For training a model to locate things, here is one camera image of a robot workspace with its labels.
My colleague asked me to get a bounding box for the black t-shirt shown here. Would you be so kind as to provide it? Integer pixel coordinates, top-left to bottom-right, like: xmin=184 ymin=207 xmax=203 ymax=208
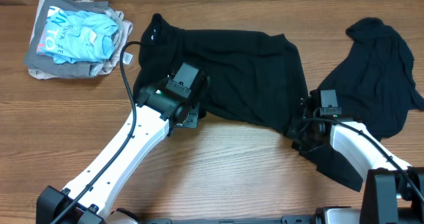
xmin=133 ymin=13 xmax=308 ymax=134

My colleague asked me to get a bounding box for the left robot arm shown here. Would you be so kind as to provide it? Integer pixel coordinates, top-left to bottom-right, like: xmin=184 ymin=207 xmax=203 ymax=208
xmin=36 ymin=63 xmax=210 ymax=224

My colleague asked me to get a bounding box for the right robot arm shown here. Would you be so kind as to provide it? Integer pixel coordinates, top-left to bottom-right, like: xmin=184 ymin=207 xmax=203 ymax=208
xmin=282 ymin=89 xmax=423 ymax=224

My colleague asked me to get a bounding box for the dark navy garment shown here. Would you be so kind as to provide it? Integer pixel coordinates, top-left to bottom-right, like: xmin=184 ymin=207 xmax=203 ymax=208
xmin=299 ymin=17 xmax=423 ymax=192

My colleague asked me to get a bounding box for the beige folded garment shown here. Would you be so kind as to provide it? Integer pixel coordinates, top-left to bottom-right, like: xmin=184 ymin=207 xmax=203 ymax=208
xmin=27 ymin=0 xmax=134 ymax=80

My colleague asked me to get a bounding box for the light blue folded t-shirt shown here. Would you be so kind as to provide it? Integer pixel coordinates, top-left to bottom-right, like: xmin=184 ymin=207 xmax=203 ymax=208
xmin=36 ymin=6 xmax=119 ymax=64

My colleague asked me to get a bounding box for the grey folded t-shirt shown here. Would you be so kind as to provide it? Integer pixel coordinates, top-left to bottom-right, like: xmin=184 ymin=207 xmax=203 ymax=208
xmin=23 ymin=0 xmax=124 ymax=80

